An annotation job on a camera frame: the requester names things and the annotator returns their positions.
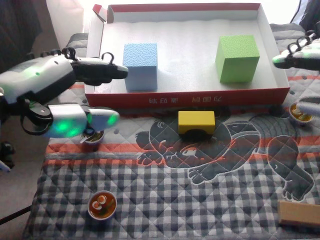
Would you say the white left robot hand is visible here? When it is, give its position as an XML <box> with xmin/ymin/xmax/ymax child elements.
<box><xmin>0</xmin><ymin>47</ymin><xmax>129</xmax><ymax>139</ymax></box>

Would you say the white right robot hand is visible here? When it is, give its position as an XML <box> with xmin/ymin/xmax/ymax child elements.
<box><xmin>271</xmin><ymin>29</ymin><xmax>320</xmax><ymax>116</ymax></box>

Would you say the green textured cube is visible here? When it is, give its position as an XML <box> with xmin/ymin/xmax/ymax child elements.
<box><xmin>215</xmin><ymin>34</ymin><xmax>261</xmax><ymax>84</ymax></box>

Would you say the blue textured cube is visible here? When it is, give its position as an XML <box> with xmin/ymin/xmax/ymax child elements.
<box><xmin>122</xmin><ymin>42</ymin><xmax>159</xmax><ymax>92</ymax></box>

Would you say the red and white cardboard tray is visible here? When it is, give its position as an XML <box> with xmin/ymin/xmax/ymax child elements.
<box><xmin>84</xmin><ymin>2</ymin><xmax>291</xmax><ymax>109</ymax></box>

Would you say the dark fabric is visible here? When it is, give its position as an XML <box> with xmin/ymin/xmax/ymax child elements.
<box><xmin>0</xmin><ymin>0</ymin><xmax>49</xmax><ymax>73</ymax></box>

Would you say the toy soup bowl with dumpling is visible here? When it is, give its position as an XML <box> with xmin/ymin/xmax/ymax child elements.
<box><xmin>289</xmin><ymin>102</ymin><xmax>314</xmax><ymax>125</ymax></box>

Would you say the toy noodle bowl with spoon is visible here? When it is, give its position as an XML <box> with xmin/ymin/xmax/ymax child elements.
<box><xmin>79</xmin><ymin>129</ymin><xmax>105</xmax><ymax>146</ymax></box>

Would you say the white foam sheet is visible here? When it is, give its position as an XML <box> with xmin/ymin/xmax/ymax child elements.
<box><xmin>94</xmin><ymin>19</ymin><xmax>280</xmax><ymax>94</ymax></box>

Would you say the yellow arch block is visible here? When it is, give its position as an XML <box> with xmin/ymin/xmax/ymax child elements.
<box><xmin>177</xmin><ymin>110</ymin><xmax>216</xmax><ymax>137</ymax></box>

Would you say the toy noodle bowl with egg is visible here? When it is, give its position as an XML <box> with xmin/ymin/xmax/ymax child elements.
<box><xmin>87</xmin><ymin>190</ymin><xmax>118</xmax><ymax>221</ymax></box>

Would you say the plain wooden block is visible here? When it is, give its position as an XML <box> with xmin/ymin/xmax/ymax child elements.
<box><xmin>277</xmin><ymin>199</ymin><xmax>320</xmax><ymax>227</ymax></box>

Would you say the grey checked bear quilt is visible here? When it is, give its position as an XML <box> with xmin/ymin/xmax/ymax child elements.
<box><xmin>22</xmin><ymin>23</ymin><xmax>320</xmax><ymax>240</ymax></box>

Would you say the black cable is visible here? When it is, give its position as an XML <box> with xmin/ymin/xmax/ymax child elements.
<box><xmin>0</xmin><ymin>206</ymin><xmax>33</xmax><ymax>226</ymax></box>

